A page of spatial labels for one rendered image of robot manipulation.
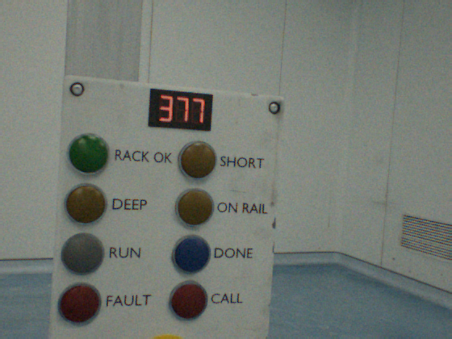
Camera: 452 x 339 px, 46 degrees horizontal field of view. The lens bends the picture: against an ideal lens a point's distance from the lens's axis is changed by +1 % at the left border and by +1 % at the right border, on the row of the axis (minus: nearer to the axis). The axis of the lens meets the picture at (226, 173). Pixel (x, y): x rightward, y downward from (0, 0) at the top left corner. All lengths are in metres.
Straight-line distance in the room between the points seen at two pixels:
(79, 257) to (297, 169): 4.47
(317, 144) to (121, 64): 4.50
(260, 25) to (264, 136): 4.30
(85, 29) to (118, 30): 0.03
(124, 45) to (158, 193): 0.13
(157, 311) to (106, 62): 0.21
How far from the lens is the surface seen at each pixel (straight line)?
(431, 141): 4.31
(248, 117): 0.41
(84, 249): 0.39
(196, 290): 0.41
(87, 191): 0.39
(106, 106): 0.39
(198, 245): 0.40
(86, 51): 0.46
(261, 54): 4.67
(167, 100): 0.40
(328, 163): 5.00
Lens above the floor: 1.03
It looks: 3 degrees down
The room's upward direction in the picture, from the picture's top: 4 degrees clockwise
